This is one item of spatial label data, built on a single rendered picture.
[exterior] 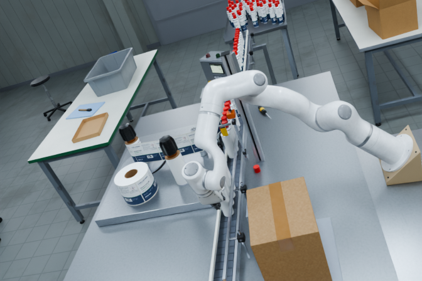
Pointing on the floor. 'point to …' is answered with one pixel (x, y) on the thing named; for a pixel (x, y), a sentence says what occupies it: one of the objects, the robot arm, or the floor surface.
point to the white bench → (49, 147)
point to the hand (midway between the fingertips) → (216, 204)
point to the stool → (48, 95)
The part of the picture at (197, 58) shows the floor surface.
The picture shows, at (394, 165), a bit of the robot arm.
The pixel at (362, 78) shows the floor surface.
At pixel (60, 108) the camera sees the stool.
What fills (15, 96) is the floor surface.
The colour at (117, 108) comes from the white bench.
